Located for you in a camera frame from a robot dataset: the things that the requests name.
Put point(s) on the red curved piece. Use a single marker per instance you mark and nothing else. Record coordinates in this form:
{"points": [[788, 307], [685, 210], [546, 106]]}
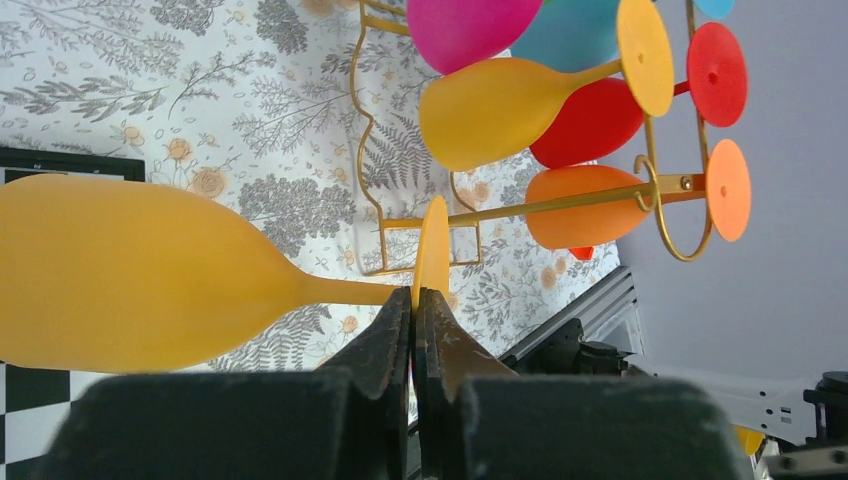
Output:
{"points": [[582, 253]]}

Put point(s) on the amber plastic wine glass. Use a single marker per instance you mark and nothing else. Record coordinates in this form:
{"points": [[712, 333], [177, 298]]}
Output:
{"points": [[497, 107]]}

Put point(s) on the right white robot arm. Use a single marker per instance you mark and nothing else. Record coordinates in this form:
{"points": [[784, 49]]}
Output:
{"points": [[801, 413]]}

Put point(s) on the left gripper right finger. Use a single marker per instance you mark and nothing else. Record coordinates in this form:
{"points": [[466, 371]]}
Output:
{"points": [[478, 419]]}

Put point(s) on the black white checkerboard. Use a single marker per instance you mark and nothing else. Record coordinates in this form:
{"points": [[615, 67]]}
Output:
{"points": [[34, 402]]}

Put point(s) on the red plastic wine glass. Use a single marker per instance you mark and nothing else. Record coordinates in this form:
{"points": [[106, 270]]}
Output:
{"points": [[601, 117]]}

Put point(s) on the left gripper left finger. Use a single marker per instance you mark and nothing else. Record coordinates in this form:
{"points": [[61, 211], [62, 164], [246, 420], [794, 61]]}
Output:
{"points": [[344, 420]]}

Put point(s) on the magenta plastic wine glass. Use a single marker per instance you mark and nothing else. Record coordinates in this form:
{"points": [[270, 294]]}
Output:
{"points": [[453, 34]]}

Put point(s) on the yellow plastic wine glass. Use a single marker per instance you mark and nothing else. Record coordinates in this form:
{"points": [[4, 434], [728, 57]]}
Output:
{"points": [[113, 276]]}

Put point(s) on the gold wire glass rack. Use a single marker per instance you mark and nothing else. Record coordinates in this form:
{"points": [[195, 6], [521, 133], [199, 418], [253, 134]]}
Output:
{"points": [[530, 205]]}

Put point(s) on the orange plastic wine glass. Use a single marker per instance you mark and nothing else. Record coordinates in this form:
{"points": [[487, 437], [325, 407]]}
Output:
{"points": [[729, 197]]}

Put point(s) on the floral table mat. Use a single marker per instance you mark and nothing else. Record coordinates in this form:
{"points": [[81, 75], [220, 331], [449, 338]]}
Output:
{"points": [[247, 104]]}

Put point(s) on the blue plastic wine glass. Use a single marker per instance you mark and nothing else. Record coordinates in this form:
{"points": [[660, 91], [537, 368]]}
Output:
{"points": [[565, 36]]}

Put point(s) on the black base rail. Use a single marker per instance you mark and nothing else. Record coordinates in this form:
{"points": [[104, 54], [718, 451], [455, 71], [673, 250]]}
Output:
{"points": [[590, 336]]}

